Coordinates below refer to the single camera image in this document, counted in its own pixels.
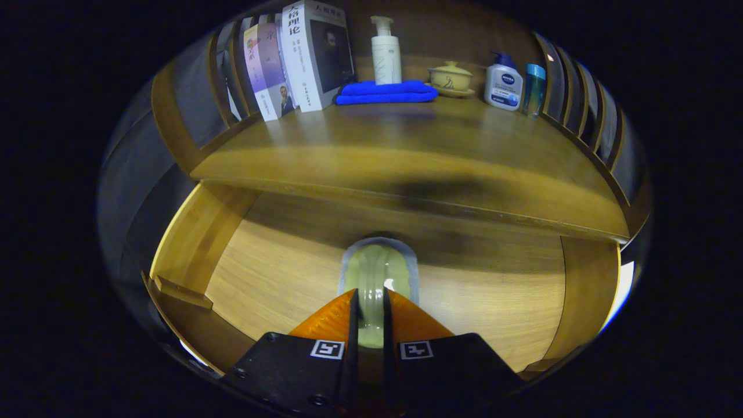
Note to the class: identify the blue folded cloth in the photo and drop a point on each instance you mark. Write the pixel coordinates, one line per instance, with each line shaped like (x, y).
(386, 93)

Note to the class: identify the white book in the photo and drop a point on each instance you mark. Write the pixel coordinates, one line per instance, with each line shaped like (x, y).
(305, 64)

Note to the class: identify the wooden countertop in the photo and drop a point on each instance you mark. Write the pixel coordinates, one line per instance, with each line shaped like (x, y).
(406, 157)

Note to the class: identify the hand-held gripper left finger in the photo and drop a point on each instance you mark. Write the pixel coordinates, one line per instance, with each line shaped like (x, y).
(353, 360)

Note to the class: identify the white blue pump bottle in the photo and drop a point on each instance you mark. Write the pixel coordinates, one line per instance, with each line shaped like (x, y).
(502, 87)

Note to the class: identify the green piece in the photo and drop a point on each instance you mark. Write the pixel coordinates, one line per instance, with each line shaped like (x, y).
(377, 273)

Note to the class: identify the brown wooden cabinet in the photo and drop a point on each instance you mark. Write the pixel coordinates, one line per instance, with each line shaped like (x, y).
(424, 29)

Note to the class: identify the yellow lidded teacup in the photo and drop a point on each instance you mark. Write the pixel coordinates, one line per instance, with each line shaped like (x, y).
(450, 78)

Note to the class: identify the brown wooden drawer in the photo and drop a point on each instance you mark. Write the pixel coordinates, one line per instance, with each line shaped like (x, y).
(278, 278)

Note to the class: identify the teal bottle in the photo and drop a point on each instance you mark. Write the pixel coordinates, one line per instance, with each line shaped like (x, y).
(534, 90)

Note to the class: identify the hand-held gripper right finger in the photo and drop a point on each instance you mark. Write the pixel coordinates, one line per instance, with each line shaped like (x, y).
(388, 366)

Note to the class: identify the purple book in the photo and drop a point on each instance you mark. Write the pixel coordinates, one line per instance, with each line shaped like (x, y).
(267, 75)

